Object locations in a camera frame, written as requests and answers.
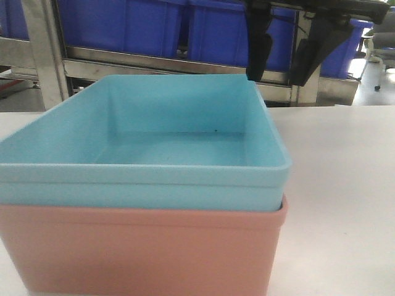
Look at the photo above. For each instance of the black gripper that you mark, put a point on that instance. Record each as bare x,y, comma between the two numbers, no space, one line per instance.
326,33

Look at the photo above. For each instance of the light blue plastic box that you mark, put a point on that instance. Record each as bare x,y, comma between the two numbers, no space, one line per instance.
202,142

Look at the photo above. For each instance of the pink plastic box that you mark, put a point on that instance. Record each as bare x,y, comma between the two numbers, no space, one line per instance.
128,251

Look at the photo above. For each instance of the stainless steel shelf rack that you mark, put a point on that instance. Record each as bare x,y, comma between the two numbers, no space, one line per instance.
59,69

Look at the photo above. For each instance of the blue crate upper right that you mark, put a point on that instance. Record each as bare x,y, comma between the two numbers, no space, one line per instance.
336,65

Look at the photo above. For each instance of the blue crate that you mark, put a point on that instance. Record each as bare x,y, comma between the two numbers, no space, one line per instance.
150,28
218,34
336,65

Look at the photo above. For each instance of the blue crate upper middle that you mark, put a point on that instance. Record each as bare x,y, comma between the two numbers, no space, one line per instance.
218,34

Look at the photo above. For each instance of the grey office chair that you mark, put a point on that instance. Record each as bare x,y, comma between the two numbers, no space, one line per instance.
380,46

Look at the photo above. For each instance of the blue crate upper left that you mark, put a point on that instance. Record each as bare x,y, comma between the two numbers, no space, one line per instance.
150,28

